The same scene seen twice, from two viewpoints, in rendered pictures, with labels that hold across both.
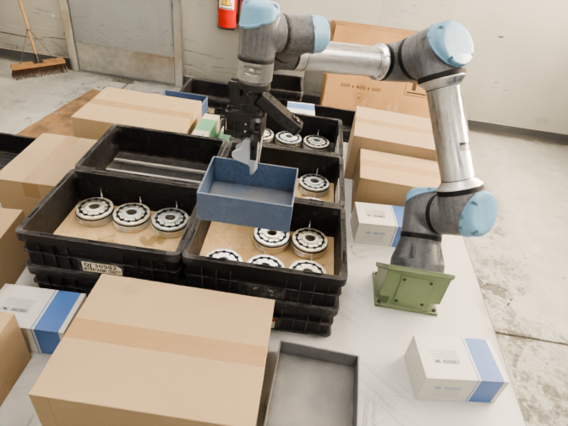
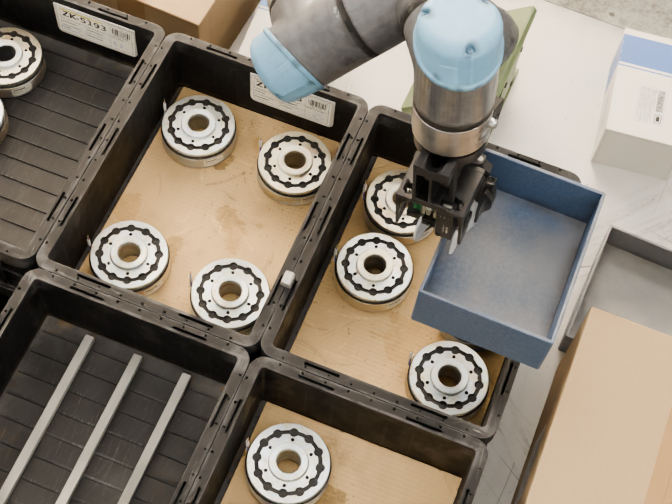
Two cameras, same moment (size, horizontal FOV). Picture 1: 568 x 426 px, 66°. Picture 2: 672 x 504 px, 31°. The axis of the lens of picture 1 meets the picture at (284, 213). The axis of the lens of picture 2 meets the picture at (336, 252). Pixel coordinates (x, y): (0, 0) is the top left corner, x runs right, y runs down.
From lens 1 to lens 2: 1.27 m
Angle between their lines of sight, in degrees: 51
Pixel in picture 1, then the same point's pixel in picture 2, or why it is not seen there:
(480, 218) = not seen: outside the picture
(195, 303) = (587, 436)
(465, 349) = (640, 71)
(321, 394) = (646, 307)
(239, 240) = (358, 336)
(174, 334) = (653, 480)
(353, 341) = not seen: hidden behind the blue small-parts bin
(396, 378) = (629, 189)
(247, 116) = (480, 180)
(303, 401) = not seen: hidden behind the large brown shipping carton
